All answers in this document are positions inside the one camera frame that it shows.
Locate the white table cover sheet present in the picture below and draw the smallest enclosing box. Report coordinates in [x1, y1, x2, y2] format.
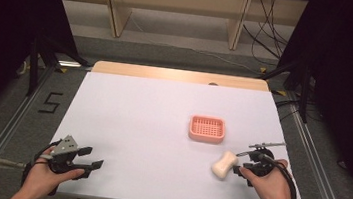
[43, 66, 324, 199]

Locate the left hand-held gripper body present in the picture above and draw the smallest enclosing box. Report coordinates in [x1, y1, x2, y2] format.
[44, 132, 94, 182]

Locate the black cable bundle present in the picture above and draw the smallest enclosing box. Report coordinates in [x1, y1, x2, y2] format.
[237, 0, 294, 69]

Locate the black metal stand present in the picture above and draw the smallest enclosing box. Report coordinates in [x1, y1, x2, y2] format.
[23, 33, 95, 104]
[255, 54, 317, 125]

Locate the white bone-shaped soap bar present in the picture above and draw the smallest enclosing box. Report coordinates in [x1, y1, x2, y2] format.
[210, 148, 240, 182]

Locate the aluminium floor rail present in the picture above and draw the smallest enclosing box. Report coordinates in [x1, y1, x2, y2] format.
[0, 58, 58, 199]
[274, 91, 353, 199]

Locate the person's right hand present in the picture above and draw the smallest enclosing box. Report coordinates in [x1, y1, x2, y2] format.
[236, 154, 300, 199]

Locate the beige wooden shelf unit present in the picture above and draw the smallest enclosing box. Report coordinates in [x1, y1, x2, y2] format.
[46, 0, 310, 60]

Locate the pink soap dish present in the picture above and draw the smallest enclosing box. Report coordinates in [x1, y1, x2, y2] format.
[187, 113, 229, 146]

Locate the black curtain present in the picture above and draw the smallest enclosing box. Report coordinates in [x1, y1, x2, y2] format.
[0, 0, 87, 144]
[262, 0, 353, 199]

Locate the person's left hand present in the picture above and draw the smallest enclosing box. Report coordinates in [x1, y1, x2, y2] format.
[17, 150, 87, 199]

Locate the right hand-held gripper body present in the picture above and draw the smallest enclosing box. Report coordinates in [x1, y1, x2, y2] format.
[238, 137, 288, 190]

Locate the wooden table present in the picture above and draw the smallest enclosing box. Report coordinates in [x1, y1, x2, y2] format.
[90, 59, 272, 93]

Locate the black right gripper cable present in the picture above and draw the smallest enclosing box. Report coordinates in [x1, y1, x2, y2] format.
[252, 152, 304, 199]

